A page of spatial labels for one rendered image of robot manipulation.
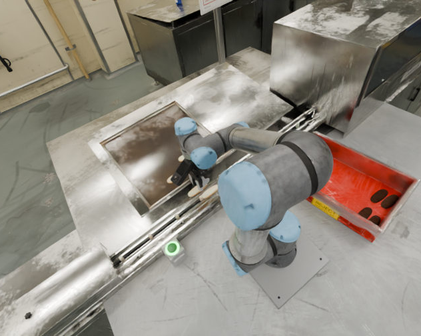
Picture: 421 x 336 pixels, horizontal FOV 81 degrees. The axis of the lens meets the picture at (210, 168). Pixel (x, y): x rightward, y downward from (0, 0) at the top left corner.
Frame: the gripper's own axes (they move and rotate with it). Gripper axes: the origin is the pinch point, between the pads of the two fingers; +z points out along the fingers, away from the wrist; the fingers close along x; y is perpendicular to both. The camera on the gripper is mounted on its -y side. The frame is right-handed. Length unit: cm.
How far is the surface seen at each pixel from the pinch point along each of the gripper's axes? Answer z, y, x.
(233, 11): 8, 175, 164
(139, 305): 12, -45, -20
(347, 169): 11, 63, -36
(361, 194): 11, 54, -48
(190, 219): 7.6, -9.9, -6.4
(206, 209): 7.6, -1.9, -7.2
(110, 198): 12.1, -32.7, 35.0
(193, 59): 36, 114, 164
